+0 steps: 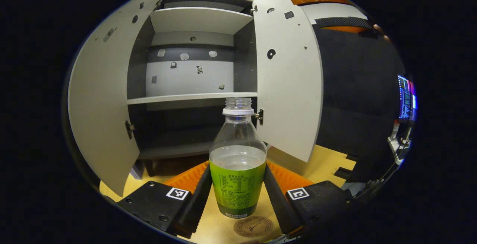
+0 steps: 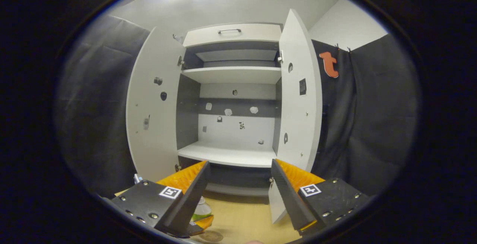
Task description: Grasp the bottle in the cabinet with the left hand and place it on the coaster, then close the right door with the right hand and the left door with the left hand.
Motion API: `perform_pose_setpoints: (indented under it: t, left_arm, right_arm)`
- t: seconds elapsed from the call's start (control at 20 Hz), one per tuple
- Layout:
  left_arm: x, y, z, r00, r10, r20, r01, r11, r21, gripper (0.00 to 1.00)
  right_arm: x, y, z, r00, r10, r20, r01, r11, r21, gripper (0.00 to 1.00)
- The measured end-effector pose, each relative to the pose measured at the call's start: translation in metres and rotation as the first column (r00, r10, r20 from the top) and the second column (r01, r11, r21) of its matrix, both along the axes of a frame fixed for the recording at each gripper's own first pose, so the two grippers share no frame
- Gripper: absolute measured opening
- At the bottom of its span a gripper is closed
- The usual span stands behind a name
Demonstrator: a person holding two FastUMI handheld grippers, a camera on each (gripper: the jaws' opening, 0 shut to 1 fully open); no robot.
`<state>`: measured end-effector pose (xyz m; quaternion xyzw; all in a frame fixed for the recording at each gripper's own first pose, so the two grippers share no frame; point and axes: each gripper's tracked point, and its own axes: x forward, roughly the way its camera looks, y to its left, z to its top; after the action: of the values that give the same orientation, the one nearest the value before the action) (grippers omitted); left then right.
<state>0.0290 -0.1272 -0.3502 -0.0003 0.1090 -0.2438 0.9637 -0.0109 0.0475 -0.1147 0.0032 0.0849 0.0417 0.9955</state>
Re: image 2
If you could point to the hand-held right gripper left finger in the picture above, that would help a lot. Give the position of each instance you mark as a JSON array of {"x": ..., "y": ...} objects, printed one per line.
[{"x": 192, "y": 195}]

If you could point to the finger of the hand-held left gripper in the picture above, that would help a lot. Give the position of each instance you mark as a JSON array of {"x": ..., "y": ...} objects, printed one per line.
[{"x": 205, "y": 222}]

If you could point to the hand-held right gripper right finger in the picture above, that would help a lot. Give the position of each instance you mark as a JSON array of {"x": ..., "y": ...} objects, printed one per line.
[{"x": 288, "y": 195}]

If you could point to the clear plastic bottle green label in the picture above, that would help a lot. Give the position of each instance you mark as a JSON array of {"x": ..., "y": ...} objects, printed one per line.
[{"x": 202, "y": 209}]

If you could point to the round brown coaster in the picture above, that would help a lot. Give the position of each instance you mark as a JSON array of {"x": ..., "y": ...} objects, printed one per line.
[{"x": 211, "y": 235}]

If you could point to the white cabinet door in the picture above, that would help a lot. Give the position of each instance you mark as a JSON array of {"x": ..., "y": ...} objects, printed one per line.
[
  {"x": 298, "y": 117},
  {"x": 154, "y": 143}
]

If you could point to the white and grey cabinet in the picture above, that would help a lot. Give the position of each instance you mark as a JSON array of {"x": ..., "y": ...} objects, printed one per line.
[{"x": 231, "y": 132}]

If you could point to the white cabinet shelf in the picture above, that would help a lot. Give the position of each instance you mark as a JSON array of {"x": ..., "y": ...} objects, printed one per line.
[{"x": 231, "y": 75}]

